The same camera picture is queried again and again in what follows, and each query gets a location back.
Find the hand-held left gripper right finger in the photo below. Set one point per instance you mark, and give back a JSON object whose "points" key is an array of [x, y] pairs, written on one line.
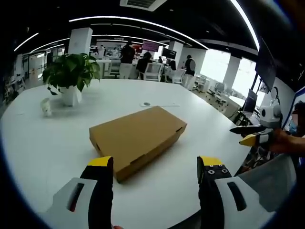
{"points": [[212, 198]]}

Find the person's left hand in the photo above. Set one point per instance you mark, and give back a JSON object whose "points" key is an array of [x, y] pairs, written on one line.
{"points": [[117, 227]]}

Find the large black wall monitor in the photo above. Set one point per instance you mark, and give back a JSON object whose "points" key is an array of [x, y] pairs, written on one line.
{"points": [[265, 64]]}

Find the person's right hand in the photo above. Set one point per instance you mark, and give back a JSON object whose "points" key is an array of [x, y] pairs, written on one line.
{"points": [[282, 140]]}

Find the purple display screen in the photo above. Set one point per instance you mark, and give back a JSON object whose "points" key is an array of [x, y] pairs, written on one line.
{"points": [[150, 45]]}

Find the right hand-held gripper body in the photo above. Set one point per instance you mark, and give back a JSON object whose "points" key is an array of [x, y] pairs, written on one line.
{"points": [[270, 117]]}

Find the ceiling air vent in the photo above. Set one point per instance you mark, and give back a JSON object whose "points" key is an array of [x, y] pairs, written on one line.
{"points": [[143, 3]]}

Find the green potted plant white pot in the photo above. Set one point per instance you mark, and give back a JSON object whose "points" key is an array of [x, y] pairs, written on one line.
{"points": [[70, 71]]}

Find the brown cardboard shoe box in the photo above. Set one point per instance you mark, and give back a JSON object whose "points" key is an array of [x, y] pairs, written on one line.
{"points": [[135, 136]]}

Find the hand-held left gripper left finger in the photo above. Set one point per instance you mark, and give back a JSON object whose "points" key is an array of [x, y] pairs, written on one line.
{"points": [[95, 205]]}

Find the dark standing sign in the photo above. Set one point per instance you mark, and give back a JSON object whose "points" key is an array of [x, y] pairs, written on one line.
{"points": [[250, 100]]}

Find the white office chair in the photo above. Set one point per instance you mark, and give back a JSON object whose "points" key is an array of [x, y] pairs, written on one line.
{"points": [[178, 75], [153, 71]]}

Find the white counter desk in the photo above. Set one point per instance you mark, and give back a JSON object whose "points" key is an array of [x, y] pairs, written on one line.
{"points": [[103, 68]]}

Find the black display screen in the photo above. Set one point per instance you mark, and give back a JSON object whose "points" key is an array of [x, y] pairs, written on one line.
{"points": [[169, 53]]}

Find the small white paper cup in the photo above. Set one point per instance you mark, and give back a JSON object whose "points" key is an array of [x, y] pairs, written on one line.
{"points": [[46, 108]]}

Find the grey mesh chair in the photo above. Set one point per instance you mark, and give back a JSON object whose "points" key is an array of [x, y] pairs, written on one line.
{"points": [[269, 186]]}

